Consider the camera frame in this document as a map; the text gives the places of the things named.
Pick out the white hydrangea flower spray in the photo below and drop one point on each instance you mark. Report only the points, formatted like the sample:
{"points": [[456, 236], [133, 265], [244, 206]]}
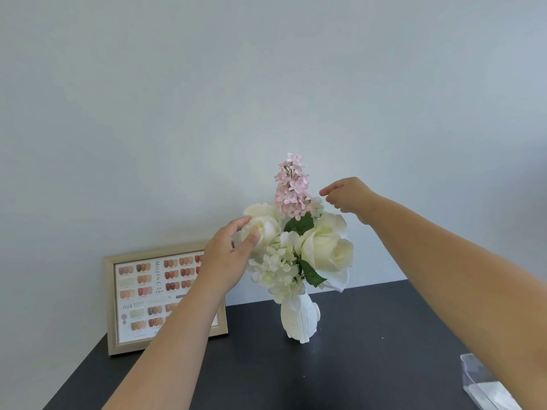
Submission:
{"points": [[278, 269]]}

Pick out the person's right forearm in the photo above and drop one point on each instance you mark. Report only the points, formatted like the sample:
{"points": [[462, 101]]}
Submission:
{"points": [[461, 286]]}

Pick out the person's left forearm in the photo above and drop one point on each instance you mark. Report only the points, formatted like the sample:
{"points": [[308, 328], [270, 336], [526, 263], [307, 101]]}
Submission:
{"points": [[171, 354]]}

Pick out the white owl-shaped vase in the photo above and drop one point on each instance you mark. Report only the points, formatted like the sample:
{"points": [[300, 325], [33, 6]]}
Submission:
{"points": [[299, 322]]}

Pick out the person's right hand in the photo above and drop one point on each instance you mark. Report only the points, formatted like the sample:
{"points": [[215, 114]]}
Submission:
{"points": [[352, 196]]}

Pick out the clear plastic box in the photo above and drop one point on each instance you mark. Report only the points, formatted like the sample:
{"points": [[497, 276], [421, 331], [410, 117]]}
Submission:
{"points": [[474, 371]]}

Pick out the gold framed nail colour chart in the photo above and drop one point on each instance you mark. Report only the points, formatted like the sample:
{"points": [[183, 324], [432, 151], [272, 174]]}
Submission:
{"points": [[136, 294]]}

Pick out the half-closed white rose flower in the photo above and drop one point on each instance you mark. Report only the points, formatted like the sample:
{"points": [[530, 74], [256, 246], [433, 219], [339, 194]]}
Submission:
{"points": [[269, 222]]}

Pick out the large white rose flower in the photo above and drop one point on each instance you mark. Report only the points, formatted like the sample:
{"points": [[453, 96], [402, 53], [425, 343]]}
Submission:
{"points": [[329, 251]]}

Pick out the person's left hand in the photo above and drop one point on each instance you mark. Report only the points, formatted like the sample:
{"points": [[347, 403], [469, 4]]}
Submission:
{"points": [[222, 264]]}

